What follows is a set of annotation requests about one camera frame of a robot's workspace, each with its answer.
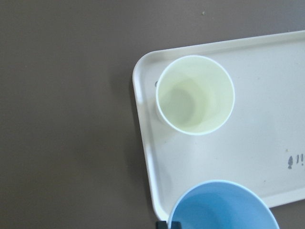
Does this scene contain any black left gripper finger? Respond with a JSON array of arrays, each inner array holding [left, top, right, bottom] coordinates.
[[155, 221, 181, 229]]

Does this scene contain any blue cup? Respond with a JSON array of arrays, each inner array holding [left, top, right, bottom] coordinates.
[[167, 180, 279, 229]]

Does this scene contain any cream cup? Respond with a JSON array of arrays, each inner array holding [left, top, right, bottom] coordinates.
[[155, 55, 235, 135]]

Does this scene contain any cream rabbit tray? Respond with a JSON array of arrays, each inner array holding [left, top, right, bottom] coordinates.
[[132, 31, 305, 220]]

